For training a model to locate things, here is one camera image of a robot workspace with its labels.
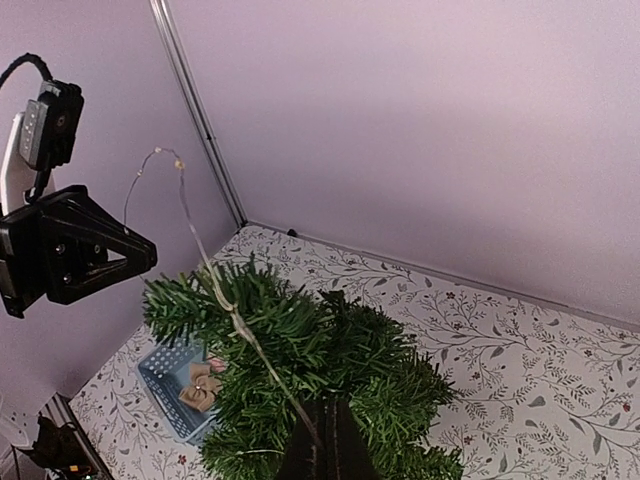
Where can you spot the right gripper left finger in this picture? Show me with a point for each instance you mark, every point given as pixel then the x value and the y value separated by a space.
pixel 306 456

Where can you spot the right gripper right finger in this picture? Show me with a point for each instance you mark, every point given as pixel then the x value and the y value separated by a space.
pixel 347 454

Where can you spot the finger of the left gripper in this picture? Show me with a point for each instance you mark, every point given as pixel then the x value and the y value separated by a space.
pixel 75 195
pixel 88 250

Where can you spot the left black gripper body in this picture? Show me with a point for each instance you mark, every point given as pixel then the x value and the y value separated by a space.
pixel 25 270

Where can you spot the small green christmas tree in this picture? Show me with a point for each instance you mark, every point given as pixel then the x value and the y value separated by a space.
pixel 283 348

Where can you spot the beige burlap bow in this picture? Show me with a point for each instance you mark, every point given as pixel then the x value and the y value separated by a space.
pixel 201 392

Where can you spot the light blue plastic basket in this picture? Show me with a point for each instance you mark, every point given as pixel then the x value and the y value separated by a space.
pixel 162 374

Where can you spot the floral table mat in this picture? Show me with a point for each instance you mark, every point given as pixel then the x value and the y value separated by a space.
pixel 539 394

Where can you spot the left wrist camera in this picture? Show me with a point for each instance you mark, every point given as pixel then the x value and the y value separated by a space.
pixel 50 124

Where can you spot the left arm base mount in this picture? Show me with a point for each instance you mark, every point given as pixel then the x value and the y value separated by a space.
pixel 57 448

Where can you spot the left aluminium frame post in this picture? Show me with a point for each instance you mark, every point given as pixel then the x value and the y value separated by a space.
pixel 178 61

